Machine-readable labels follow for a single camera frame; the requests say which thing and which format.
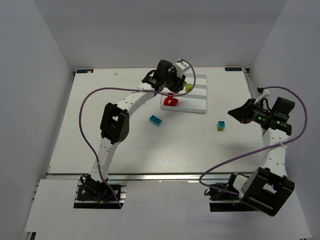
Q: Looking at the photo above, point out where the white three-compartment tray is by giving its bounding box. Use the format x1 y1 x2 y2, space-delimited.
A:
159 74 208 114

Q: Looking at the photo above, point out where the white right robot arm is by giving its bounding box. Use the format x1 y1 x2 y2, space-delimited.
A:
227 97 295 217

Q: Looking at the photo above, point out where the blue label left corner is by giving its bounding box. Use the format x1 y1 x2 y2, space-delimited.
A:
76 69 94 74

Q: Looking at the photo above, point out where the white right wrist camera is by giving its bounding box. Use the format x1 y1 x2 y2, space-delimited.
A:
254 86 270 105

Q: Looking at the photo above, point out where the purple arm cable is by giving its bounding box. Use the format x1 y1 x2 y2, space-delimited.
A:
78 57 197 209
198 85 309 197

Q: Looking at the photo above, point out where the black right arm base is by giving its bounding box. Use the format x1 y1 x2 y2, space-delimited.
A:
204 182 239 201

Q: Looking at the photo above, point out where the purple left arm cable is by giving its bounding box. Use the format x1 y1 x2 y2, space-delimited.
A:
78 57 197 209

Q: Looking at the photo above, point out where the blue lego brick long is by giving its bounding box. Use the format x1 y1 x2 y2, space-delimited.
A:
149 115 162 127

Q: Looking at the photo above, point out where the red lego brick small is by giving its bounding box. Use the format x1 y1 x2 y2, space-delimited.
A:
167 92 174 100

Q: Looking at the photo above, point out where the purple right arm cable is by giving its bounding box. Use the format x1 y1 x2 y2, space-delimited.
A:
198 85 309 197

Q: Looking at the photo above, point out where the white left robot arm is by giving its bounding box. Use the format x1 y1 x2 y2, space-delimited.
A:
89 60 190 183

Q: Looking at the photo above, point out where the blue label corner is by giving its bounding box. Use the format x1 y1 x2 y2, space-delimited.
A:
224 67 243 72
76 69 94 74

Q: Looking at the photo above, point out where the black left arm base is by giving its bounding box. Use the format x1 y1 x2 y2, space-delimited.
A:
76 175 116 203

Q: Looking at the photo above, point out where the blue label right corner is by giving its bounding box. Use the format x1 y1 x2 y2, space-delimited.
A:
224 67 243 72

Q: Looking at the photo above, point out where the small teal lego brick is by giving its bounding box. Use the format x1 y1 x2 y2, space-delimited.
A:
216 121 225 129

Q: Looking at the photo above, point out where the green lego brick square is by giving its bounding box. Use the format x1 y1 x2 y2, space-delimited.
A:
185 85 193 92

